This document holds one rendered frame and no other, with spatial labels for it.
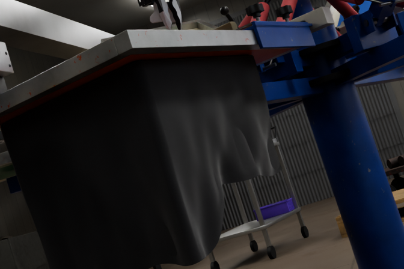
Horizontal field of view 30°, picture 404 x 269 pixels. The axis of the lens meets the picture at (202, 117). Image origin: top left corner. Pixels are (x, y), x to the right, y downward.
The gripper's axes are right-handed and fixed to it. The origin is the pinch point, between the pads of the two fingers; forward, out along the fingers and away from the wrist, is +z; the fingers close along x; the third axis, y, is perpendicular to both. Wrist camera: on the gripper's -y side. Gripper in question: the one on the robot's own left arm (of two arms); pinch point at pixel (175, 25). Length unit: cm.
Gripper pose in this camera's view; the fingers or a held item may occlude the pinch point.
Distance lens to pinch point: 211.9
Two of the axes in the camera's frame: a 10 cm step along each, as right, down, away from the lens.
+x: -5.4, 1.0, -8.4
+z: 3.2, 9.4, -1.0
